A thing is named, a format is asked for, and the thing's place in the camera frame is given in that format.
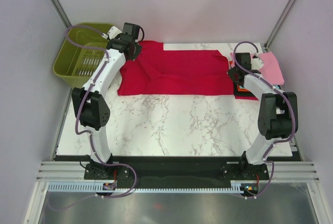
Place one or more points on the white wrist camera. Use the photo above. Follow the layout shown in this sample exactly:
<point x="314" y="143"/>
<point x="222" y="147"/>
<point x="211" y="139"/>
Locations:
<point x="112" y="33"/>
<point x="256" y="62"/>

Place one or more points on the aluminium frame post right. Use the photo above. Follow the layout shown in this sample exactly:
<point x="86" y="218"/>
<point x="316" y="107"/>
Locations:
<point x="278" y="25"/>

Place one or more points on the magenta folded t shirt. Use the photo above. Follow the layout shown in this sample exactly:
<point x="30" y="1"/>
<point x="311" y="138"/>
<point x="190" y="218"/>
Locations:
<point x="252" y="98"/>

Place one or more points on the pink folded t shirt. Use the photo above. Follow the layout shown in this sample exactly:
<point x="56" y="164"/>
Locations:
<point x="270" y="70"/>

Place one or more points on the red t shirt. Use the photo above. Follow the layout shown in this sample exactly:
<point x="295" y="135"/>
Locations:
<point x="157" y="71"/>

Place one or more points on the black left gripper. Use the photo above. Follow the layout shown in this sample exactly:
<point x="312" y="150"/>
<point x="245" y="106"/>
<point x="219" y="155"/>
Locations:
<point x="138" y="48"/>

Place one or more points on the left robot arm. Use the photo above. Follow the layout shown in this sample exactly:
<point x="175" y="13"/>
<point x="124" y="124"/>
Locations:
<point x="91" y="110"/>

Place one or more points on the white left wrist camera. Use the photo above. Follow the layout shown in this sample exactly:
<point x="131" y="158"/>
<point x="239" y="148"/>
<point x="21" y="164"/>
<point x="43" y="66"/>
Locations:
<point x="112" y="33"/>

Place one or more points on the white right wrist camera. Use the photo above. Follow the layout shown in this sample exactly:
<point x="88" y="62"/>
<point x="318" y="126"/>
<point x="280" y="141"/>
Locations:
<point x="256" y="62"/>

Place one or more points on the olive green plastic basket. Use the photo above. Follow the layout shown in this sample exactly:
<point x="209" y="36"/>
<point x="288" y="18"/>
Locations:
<point x="75" y="65"/>

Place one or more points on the white slotted cable duct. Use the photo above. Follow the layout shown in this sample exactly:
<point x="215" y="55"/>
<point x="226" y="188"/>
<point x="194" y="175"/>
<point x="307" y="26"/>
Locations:
<point x="116" y="187"/>

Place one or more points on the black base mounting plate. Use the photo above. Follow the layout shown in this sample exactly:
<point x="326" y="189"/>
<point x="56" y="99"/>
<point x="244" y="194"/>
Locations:
<point x="174" y="171"/>

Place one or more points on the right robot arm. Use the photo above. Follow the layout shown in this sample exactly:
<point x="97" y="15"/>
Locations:
<point x="278" y="113"/>

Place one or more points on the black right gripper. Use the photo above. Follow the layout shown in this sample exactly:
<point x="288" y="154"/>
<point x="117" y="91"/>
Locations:
<point x="230" y="72"/>

